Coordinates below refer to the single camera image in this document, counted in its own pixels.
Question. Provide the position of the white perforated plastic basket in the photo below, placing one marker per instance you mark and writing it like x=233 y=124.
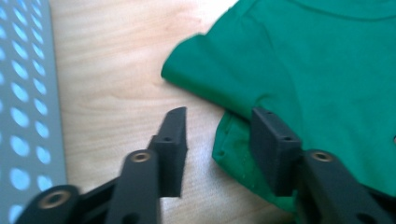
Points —
x=25 y=109

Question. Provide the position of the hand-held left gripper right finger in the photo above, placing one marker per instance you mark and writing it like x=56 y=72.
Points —
x=275 y=149

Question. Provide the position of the green t-shirt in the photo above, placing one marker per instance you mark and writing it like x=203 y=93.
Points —
x=295 y=68

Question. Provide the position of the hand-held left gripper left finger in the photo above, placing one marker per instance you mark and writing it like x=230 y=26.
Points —
x=172 y=149

